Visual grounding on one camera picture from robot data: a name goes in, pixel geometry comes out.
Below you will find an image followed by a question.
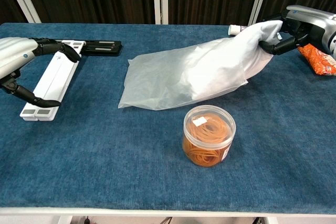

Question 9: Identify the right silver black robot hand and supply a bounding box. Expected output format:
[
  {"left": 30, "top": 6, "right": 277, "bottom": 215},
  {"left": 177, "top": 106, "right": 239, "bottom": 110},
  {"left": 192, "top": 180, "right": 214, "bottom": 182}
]
[{"left": 258, "top": 5, "right": 336, "bottom": 58}]

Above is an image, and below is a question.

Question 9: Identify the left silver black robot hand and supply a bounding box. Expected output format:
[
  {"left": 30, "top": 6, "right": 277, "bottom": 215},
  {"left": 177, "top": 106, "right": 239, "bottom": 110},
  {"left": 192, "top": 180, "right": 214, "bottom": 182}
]
[{"left": 0, "top": 37, "right": 82, "bottom": 108}]

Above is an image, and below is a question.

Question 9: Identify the translucent plastic bag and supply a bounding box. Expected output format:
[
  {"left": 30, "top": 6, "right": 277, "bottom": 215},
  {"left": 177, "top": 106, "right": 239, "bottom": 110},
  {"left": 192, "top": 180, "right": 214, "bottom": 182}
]
[{"left": 118, "top": 37, "right": 248, "bottom": 111}]

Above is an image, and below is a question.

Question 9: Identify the orange snack packet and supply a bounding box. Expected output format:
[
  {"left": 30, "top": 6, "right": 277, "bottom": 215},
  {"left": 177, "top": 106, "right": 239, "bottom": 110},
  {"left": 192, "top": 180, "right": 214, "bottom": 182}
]
[{"left": 297, "top": 43, "right": 336, "bottom": 77}]

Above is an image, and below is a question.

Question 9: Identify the white folding board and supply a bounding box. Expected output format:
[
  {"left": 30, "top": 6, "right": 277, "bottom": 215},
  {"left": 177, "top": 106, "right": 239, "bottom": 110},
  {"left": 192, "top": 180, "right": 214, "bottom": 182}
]
[{"left": 19, "top": 40, "right": 87, "bottom": 122}]

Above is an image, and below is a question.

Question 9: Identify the small white bottle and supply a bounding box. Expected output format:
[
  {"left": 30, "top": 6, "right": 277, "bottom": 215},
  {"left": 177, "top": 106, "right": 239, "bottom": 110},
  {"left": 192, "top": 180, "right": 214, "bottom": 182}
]
[{"left": 228, "top": 24, "right": 248, "bottom": 37}]

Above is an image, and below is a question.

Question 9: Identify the clear jar of rubber bands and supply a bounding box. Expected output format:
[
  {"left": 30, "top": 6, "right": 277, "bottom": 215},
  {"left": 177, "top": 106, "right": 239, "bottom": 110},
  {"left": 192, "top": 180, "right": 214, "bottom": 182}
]
[{"left": 182, "top": 104, "right": 237, "bottom": 168}]

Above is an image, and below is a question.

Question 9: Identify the blue carpeted table top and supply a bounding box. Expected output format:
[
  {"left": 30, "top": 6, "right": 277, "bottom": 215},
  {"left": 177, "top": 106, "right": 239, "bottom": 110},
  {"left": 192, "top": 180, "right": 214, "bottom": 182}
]
[{"left": 0, "top": 23, "right": 336, "bottom": 215}]

